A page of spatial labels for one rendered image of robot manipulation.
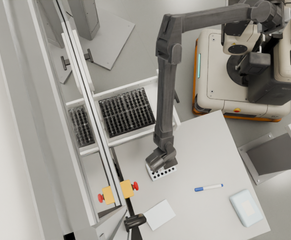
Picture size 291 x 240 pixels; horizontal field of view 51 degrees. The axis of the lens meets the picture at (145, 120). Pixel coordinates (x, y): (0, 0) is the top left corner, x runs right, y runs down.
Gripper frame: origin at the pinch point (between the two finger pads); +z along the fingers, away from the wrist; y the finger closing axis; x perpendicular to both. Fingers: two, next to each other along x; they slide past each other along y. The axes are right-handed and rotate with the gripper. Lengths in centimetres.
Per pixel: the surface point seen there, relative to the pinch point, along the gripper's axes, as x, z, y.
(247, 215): 24.1, 0.9, 38.4
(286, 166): 71, 36, 30
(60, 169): -26, -118, 7
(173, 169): 2.5, 5.0, 5.7
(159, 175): -5.0, 2.6, 5.6
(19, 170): -29, -115, 6
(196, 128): 21.7, 5.2, -7.9
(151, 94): 6.9, -2.5, -31.2
